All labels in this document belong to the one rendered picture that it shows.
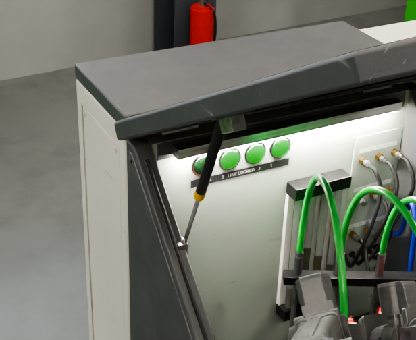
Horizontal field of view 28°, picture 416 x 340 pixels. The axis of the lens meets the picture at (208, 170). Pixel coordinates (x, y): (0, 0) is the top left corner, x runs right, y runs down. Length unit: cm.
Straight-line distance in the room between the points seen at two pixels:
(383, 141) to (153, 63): 54
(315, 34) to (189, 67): 37
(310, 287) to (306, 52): 74
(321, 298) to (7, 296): 241
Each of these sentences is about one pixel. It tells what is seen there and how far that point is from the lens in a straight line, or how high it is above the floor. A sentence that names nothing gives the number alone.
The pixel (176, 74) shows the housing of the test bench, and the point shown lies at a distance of 179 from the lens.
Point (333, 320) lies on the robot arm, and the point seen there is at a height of 144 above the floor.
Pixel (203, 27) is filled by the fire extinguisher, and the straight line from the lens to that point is 534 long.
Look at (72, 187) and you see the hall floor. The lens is 431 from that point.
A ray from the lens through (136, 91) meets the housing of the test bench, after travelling 171.
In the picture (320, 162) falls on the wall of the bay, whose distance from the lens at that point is 186.
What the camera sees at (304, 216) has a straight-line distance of 177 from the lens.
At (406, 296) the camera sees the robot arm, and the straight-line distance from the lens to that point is 153.
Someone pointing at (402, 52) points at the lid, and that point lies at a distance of 89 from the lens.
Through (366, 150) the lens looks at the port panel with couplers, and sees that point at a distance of 192.
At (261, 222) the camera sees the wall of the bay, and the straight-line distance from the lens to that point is 185.
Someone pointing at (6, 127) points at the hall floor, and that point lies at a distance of 494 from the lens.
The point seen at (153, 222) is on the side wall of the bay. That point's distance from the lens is 158.
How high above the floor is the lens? 221
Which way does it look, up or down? 30 degrees down
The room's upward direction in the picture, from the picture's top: 2 degrees clockwise
